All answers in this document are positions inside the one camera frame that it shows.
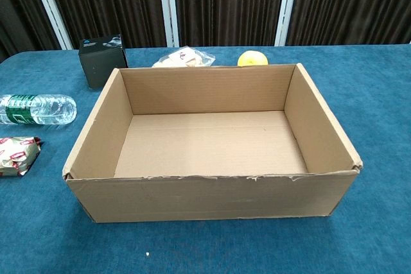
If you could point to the clear plastic water bottle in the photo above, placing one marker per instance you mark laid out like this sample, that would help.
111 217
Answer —
48 108

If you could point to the white frame post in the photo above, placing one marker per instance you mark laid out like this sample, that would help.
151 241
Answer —
287 4
168 4
48 4

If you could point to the open brown cardboard box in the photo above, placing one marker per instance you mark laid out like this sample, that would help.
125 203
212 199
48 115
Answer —
208 197

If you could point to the clear bag of biscuits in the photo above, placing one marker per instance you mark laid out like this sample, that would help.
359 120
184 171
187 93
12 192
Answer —
183 57

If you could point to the black cube carton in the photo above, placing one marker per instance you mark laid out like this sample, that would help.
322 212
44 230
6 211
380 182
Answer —
99 65

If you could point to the blue velvet tablecloth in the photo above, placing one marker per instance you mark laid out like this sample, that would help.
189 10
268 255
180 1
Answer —
205 248

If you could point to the yellow round fruit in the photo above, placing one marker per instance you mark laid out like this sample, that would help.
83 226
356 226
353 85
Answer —
252 58

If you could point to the gold red snack packet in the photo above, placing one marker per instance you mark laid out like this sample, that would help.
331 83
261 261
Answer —
19 157

